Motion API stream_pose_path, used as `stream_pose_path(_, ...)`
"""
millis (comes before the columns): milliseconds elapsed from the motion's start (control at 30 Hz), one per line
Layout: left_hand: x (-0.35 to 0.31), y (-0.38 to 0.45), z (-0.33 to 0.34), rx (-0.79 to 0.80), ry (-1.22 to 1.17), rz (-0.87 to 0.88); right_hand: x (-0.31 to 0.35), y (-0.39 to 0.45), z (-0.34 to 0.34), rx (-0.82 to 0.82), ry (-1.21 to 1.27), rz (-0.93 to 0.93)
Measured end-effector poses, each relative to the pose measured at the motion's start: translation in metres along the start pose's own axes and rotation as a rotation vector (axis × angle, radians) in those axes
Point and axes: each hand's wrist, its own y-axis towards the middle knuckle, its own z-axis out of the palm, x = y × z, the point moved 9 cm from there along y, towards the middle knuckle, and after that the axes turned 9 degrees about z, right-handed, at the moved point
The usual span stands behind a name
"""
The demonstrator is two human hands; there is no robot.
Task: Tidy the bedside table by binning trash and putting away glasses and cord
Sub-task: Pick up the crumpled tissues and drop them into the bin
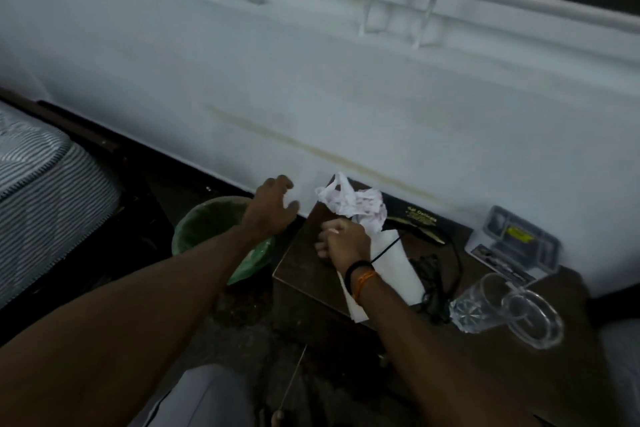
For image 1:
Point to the person's right hand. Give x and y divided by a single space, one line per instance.
347 244

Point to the person's left hand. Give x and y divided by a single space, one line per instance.
270 211

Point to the large white paper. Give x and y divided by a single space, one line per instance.
357 204

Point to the white paper sheet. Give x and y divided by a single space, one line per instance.
395 271

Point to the black eyeglasses case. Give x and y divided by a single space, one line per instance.
425 216

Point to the clear drinking glass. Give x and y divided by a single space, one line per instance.
475 311

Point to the grey plastic organizer box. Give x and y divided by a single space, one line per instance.
520 241

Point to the clear glass ashtray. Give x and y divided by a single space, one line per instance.
535 321

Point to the person's left forearm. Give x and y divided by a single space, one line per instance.
125 331

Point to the person's right forearm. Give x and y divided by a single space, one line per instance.
425 356

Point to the person's grey trousers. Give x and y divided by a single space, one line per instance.
210 401

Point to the brown bedside table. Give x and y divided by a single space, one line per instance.
550 381

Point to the black wristband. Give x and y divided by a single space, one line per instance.
356 267

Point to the trash bin with green liner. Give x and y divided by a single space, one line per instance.
210 226

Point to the thin wooden stick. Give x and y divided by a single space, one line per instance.
294 376

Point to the striped mattress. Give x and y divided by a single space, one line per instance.
625 371
45 191

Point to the dark wooden bed frame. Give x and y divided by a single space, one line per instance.
75 126

